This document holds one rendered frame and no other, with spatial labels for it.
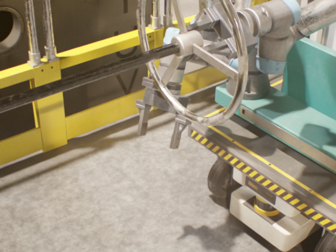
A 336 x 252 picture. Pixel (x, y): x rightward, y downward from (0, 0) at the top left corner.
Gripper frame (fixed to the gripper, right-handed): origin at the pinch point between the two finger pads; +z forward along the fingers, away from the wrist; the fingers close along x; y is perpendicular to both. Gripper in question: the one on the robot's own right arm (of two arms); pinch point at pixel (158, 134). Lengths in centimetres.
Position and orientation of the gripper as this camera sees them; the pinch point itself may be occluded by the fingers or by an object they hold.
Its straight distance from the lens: 176.3
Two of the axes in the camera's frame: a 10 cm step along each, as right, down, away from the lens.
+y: 6.6, -0.3, 7.6
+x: -7.3, -2.8, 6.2
